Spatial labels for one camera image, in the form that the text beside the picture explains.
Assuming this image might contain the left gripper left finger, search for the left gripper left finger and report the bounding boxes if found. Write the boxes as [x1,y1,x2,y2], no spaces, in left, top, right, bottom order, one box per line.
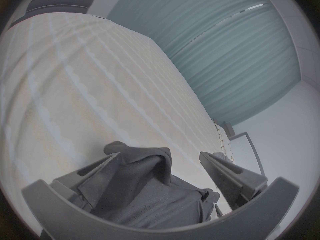
[51,152,121,211]

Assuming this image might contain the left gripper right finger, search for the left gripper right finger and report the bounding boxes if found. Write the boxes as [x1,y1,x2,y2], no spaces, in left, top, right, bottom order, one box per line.
[199,151,268,212]

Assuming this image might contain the black sleeveless top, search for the black sleeveless top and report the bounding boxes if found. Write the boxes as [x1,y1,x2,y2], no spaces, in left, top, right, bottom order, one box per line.
[77,141,221,230]

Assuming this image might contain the bed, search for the bed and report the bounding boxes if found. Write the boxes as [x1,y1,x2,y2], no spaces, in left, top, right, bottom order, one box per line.
[0,12,266,211]

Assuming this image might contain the white printed pillow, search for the white printed pillow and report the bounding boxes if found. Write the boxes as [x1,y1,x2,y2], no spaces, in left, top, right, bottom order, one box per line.
[215,123,235,163]

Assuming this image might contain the grey bedside table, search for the grey bedside table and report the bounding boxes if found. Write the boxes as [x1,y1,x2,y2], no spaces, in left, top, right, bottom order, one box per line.
[212,118,236,137]

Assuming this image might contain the blue-green curtain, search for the blue-green curtain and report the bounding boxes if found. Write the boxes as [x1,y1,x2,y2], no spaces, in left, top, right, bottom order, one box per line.
[106,0,269,58]
[165,3,304,126]

